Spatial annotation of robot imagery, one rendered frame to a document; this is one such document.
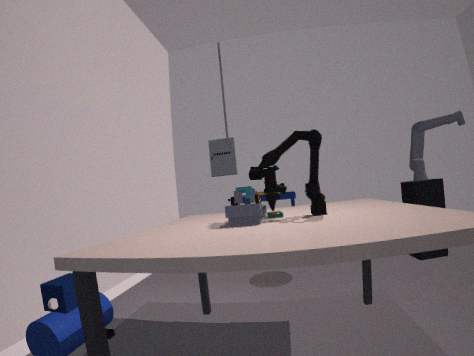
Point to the green tray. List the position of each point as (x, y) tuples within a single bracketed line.
[(271, 215)]

